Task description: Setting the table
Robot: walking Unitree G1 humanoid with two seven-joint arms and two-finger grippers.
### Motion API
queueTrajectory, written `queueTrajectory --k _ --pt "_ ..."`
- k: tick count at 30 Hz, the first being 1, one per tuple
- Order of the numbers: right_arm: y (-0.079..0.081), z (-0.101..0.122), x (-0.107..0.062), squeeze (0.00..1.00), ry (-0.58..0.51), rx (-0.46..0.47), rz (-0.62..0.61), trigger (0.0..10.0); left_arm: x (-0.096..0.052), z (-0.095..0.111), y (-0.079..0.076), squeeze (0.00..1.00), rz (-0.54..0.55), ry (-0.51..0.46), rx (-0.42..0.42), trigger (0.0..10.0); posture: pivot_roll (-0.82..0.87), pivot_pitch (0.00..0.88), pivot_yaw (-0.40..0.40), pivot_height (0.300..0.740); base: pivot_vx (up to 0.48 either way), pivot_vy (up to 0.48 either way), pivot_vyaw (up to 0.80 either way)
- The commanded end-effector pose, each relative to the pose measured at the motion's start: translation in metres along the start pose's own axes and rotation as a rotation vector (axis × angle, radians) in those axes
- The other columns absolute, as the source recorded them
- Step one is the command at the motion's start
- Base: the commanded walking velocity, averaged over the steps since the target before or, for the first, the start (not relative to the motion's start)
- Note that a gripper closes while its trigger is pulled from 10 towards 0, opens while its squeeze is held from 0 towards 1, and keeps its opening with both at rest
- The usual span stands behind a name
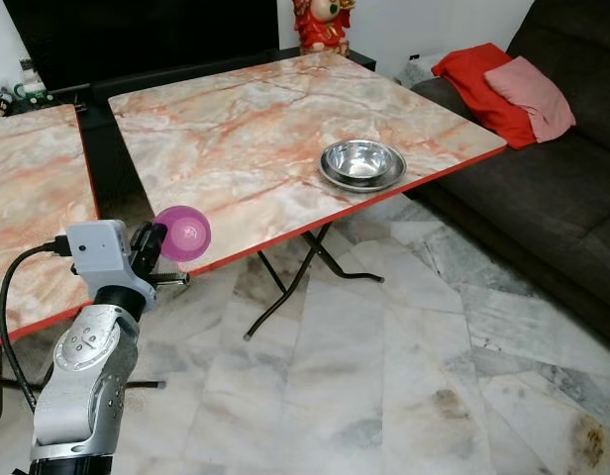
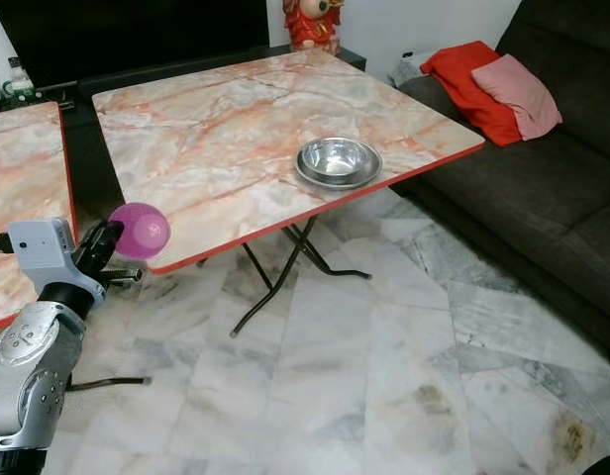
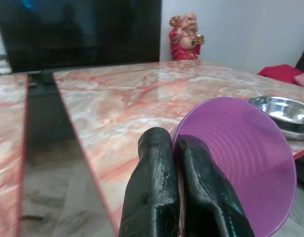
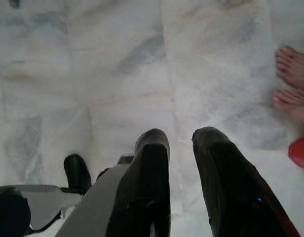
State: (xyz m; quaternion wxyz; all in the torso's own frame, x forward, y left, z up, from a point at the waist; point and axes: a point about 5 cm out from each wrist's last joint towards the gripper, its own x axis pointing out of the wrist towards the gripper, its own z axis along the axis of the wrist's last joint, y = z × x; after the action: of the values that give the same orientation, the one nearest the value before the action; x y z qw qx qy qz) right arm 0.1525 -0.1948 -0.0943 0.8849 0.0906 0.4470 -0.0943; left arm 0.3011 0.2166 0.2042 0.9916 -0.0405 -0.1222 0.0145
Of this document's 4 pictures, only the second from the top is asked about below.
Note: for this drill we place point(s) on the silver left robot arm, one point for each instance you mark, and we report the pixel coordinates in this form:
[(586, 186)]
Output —
[(33, 366)]

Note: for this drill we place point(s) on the marble table with red edge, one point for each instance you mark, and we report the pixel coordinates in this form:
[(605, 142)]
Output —
[(23, 168)]

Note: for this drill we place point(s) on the large marble folding table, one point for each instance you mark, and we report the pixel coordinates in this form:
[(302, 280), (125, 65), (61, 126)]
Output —
[(226, 139)]

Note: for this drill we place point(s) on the steel bowl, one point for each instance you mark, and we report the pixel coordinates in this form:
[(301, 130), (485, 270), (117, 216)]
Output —
[(338, 158)]

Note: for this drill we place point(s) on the pink cushion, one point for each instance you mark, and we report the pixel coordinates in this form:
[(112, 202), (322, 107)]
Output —
[(523, 94)]

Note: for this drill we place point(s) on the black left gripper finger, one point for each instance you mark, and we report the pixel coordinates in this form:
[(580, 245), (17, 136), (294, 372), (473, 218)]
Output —
[(104, 239)]

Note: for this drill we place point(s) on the grey plastic bag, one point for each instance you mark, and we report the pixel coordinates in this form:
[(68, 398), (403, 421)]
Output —
[(409, 67)]

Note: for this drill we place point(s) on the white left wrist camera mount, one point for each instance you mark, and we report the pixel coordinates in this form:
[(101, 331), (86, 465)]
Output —
[(38, 247)]

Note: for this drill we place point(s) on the small bottles clutter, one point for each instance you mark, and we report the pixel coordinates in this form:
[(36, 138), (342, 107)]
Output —
[(20, 87)]

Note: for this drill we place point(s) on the dark sofa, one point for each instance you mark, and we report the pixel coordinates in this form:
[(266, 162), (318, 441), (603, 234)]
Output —
[(543, 188)]

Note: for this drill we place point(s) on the purple plastic cup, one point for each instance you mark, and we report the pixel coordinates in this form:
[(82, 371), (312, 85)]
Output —
[(145, 231)]

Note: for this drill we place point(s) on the red figurine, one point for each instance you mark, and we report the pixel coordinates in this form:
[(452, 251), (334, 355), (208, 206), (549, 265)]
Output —
[(312, 22)]

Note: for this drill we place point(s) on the steel plate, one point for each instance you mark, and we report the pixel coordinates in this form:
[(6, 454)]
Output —
[(305, 177)]

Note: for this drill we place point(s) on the black television screen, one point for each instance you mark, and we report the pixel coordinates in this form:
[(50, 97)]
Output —
[(127, 35)]

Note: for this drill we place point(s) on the red cushion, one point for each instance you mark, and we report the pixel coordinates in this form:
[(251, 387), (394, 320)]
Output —
[(458, 84)]

